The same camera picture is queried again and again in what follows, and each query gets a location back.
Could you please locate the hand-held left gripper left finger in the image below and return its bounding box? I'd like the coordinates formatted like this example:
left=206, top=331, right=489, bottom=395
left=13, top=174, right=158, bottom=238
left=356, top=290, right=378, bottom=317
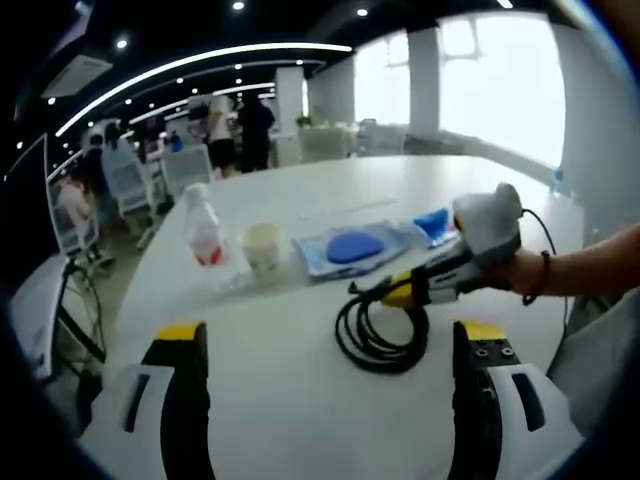
left=79, top=321, right=216, bottom=480

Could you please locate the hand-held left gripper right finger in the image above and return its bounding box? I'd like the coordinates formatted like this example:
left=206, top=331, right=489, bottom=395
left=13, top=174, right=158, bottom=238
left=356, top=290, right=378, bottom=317
left=452, top=319, right=586, bottom=480

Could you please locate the blue tissue packet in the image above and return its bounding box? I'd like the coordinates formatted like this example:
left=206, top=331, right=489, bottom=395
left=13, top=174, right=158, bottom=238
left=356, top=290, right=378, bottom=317
left=412, top=208, right=464, bottom=250

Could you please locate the blue pouch with oval pad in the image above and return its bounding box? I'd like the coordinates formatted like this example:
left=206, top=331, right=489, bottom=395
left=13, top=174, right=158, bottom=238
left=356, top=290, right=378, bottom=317
left=292, top=218, right=417, bottom=280

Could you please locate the clear bottle with red label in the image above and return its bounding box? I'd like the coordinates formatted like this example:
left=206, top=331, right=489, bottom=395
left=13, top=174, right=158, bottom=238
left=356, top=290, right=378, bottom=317
left=182, top=182, right=229, bottom=269

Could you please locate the white paper cup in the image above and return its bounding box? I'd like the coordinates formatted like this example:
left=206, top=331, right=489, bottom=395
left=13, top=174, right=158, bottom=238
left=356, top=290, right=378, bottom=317
left=240, top=222, right=284, bottom=276

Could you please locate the group of round ceiling lights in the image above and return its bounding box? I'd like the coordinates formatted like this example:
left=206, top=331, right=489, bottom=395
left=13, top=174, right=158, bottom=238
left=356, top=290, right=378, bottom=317
left=14, top=2, right=369, bottom=151

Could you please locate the person's right hand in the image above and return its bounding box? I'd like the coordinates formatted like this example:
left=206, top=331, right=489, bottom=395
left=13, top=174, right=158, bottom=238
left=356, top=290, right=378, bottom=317
left=507, top=248, right=546, bottom=296

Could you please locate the white table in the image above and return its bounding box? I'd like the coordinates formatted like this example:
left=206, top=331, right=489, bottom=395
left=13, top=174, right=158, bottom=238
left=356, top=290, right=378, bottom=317
left=82, top=153, right=586, bottom=480

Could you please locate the white side desk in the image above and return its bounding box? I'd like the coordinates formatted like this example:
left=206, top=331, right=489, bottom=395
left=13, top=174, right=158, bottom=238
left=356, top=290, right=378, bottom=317
left=9, top=257, right=107, bottom=382

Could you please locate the dark computer monitor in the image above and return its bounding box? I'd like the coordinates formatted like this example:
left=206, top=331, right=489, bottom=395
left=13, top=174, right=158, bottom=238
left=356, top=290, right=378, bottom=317
left=0, top=133, right=50, bottom=259

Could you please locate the curved ceiling light strip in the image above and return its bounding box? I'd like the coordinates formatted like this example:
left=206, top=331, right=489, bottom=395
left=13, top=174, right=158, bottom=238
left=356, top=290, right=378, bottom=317
left=54, top=43, right=354, bottom=139

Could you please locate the ceiling air vent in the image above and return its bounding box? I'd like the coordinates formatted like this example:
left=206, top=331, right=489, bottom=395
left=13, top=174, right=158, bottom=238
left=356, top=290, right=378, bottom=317
left=42, top=54, right=115, bottom=100

